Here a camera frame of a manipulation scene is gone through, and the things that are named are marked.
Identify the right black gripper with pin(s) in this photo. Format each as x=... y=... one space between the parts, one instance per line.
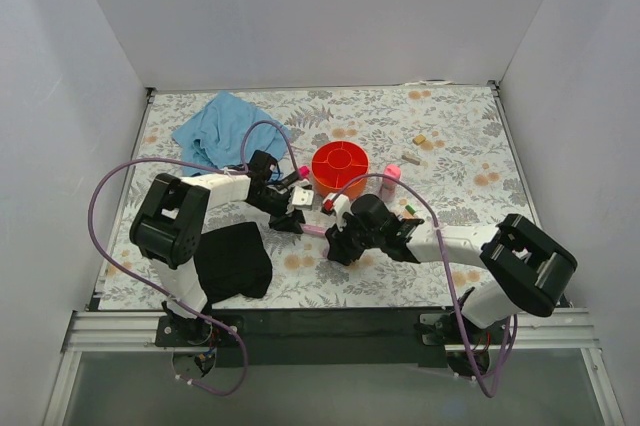
x=341 y=244

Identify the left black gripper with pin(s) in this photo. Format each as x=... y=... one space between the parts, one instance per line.
x=285 y=219

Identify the pink glue bottle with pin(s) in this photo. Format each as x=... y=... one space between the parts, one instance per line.
x=388 y=185

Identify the pink black highlighter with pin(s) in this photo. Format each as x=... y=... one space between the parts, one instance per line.
x=299 y=175

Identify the pink translucent highlighter body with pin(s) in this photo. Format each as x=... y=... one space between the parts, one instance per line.
x=312 y=230

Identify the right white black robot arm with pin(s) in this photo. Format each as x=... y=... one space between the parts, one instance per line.
x=530 y=270

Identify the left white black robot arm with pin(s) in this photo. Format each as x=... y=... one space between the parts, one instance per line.
x=168 y=226

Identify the orange round organizer container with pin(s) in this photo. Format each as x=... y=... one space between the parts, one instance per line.
x=335 y=164

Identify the black cloth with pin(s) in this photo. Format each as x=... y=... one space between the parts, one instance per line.
x=232 y=261

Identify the small brown eraser piece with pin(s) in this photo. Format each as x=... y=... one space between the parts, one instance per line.
x=411 y=159

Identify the blue cloth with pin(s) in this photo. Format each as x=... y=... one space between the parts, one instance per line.
x=213 y=136

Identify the tan eraser block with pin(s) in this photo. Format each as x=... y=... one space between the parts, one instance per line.
x=419 y=139

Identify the floral table mat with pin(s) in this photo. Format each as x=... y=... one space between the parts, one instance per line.
x=467 y=177

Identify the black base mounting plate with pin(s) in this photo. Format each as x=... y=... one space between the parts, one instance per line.
x=422 y=336

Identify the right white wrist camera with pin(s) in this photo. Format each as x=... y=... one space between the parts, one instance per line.
x=337 y=205

